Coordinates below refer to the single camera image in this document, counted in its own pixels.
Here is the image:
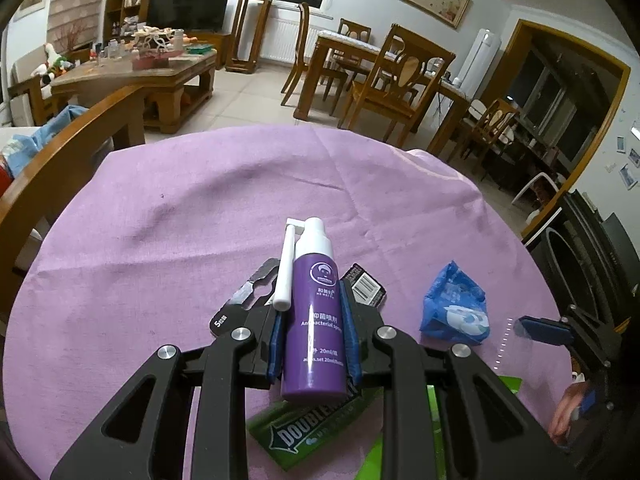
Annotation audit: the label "white plastic chair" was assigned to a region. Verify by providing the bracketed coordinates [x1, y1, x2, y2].
[511, 171, 568, 221]

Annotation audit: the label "purple spray bottle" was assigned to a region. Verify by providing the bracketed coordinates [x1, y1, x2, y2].
[272, 216, 353, 402]

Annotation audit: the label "black television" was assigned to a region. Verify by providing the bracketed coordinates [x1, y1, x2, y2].
[146, 0, 233, 35]

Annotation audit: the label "wooden coffee table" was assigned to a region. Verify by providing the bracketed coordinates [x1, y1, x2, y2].
[50, 49, 218, 135]

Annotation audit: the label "blue plastic wrapper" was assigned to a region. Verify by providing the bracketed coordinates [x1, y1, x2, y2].
[419, 260, 491, 346]

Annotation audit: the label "wooden armchair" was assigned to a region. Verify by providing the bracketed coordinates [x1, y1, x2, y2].
[7, 45, 91, 128]

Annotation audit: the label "white radiator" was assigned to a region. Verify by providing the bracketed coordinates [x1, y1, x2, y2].
[260, 17, 328, 63]

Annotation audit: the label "plush toys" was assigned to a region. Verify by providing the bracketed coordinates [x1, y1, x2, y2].
[31, 42, 76, 83]

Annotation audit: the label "pink roman blind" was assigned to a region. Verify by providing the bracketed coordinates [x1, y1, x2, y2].
[46, 0, 117, 56]

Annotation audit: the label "person's right hand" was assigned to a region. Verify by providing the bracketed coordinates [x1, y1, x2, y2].
[547, 381, 585, 441]

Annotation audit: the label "green sachet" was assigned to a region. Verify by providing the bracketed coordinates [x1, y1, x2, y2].
[356, 374, 522, 480]

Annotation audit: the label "purple tablecloth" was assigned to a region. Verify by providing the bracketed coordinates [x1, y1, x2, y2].
[0, 125, 576, 480]

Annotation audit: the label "white carved fruit rack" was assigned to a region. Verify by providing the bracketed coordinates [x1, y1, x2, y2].
[131, 27, 173, 68]

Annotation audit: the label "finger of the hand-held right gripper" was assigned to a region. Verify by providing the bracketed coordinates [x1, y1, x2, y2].
[515, 314, 576, 347]

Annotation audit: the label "white standing air conditioner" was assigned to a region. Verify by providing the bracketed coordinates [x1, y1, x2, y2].
[457, 28, 502, 98]

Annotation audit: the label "wooden sofa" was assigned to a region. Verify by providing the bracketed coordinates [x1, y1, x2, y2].
[0, 85, 148, 311]

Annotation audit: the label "wooden tv stand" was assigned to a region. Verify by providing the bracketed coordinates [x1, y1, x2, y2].
[190, 31, 231, 68]

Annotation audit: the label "black snack wrapper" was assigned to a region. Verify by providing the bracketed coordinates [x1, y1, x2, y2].
[206, 257, 388, 340]

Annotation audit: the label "wooden door frame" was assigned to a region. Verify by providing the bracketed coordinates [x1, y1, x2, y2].
[465, 19, 632, 241]

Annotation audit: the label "wooden dining table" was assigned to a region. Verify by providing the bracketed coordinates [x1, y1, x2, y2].
[307, 30, 471, 156]

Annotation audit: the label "sunflower picture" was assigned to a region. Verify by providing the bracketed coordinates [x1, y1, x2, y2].
[12, 0, 53, 23]

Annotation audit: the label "blue cloth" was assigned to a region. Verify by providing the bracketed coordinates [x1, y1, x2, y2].
[12, 105, 91, 178]

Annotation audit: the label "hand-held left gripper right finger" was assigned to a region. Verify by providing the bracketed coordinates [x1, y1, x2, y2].
[340, 287, 591, 480]

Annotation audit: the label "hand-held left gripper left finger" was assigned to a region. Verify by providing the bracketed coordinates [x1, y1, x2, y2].
[50, 305, 288, 480]

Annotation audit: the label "green gum pack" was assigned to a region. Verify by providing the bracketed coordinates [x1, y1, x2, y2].
[247, 400, 383, 471]

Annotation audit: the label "wooden dining chair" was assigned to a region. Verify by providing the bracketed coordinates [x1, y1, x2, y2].
[447, 98, 521, 181]
[280, 2, 348, 108]
[336, 18, 372, 46]
[337, 24, 457, 143]

